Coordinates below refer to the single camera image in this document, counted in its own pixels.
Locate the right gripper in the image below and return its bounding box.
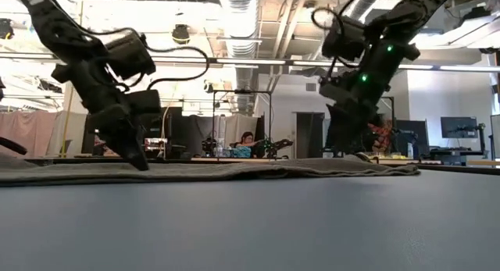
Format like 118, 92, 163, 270
318, 40, 422, 155

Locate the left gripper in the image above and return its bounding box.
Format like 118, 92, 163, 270
52, 59, 163, 172

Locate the ribbed silver ceiling duct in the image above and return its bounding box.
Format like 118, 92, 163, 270
217, 0, 261, 116

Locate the large black monitor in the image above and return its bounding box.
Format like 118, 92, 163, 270
150, 106, 184, 145

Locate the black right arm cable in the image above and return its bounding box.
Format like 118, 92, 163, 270
310, 0, 370, 75

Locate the person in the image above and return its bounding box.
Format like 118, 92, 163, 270
233, 130, 259, 159

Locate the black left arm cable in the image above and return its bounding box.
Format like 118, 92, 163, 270
76, 27, 211, 93

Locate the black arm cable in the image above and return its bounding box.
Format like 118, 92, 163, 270
76, 27, 211, 93
310, 0, 370, 75

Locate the black hose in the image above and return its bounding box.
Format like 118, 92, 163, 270
0, 136, 28, 155

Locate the black metal frame stand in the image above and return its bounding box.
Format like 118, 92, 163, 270
211, 89, 273, 159

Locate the long ceiling light strip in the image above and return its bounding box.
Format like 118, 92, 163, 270
0, 51, 500, 73

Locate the dark display panel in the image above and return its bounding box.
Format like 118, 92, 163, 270
394, 119, 430, 155

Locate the white board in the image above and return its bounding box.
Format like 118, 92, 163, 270
490, 114, 500, 159

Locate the pink curtain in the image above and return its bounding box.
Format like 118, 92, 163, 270
0, 110, 89, 159

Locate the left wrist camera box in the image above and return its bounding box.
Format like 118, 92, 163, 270
104, 28, 157, 81

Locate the grey-beige terry towel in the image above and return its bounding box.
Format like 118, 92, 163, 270
0, 153, 421, 188

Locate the black monitor on arm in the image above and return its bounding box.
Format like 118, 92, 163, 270
440, 116, 479, 140

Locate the red patterned wall hanging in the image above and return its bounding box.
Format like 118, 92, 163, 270
366, 122, 394, 153

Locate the black table frame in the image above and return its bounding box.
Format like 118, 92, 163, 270
23, 156, 500, 177

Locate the dark door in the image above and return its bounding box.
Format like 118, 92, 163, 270
295, 112, 326, 159

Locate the black ceiling device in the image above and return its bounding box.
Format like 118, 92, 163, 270
0, 19, 15, 40

